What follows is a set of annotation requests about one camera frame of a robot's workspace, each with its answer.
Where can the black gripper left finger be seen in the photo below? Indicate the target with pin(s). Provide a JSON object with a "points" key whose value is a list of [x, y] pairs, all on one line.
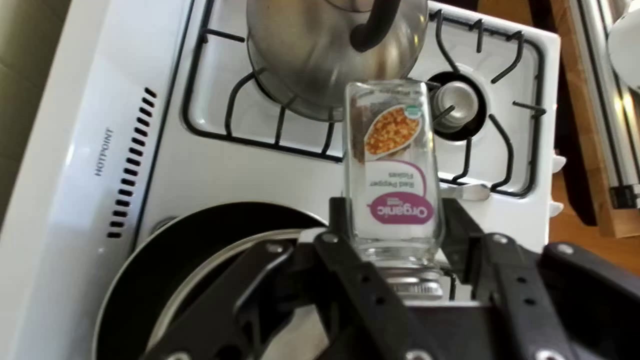
{"points": [[243, 311]]}

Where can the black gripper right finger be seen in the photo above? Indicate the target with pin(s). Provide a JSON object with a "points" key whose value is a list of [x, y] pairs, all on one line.
{"points": [[558, 301]]}

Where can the red pepper flakes glass jar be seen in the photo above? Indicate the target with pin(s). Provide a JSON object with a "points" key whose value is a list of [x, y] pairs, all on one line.
{"points": [[392, 185]]}

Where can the black frying pan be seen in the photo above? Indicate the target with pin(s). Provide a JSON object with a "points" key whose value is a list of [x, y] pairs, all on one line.
{"points": [[176, 262]]}

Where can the white gas stove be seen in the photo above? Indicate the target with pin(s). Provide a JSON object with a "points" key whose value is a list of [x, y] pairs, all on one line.
{"points": [[152, 111]]}

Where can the steel kettle with black handle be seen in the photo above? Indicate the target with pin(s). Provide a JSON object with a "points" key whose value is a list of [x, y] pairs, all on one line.
{"points": [[304, 52]]}

